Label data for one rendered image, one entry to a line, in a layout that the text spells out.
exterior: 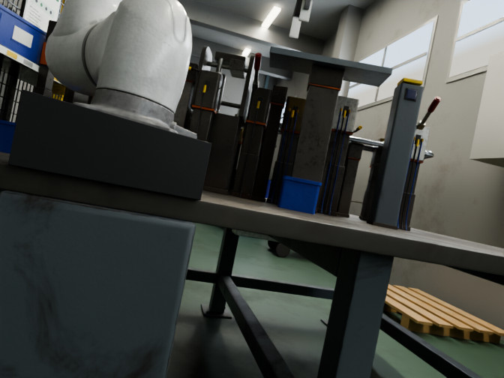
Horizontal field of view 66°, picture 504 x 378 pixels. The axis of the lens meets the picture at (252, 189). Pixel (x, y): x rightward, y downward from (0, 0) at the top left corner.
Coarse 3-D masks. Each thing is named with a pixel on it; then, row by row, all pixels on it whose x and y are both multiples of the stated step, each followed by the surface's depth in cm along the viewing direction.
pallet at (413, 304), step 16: (400, 288) 361; (400, 304) 292; (416, 304) 308; (432, 304) 315; (448, 304) 328; (416, 320) 256; (432, 320) 264; (448, 320) 272; (464, 320) 282; (480, 320) 292; (448, 336) 270; (464, 336) 272; (480, 336) 274; (496, 336) 276
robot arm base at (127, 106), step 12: (96, 96) 71; (108, 96) 69; (120, 96) 69; (132, 96) 69; (96, 108) 67; (108, 108) 68; (120, 108) 69; (132, 108) 69; (144, 108) 70; (156, 108) 71; (132, 120) 68; (144, 120) 69; (156, 120) 71; (168, 120) 74; (180, 132) 77; (192, 132) 78
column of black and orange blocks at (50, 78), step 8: (48, 24) 143; (48, 32) 143; (40, 56) 142; (40, 64) 143; (40, 72) 143; (48, 72) 143; (40, 80) 143; (48, 80) 144; (40, 88) 142; (48, 88) 144; (48, 96) 145
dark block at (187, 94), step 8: (192, 64) 133; (192, 72) 133; (192, 80) 133; (184, 88) 134; (192, 88) 135; (184, 96) 134; (192, 96) 137; (184, 104) 134; (176, 112) 134; (184, 112) 134; (176, 120) 134; (184, 120) 134; (184, 128) 135
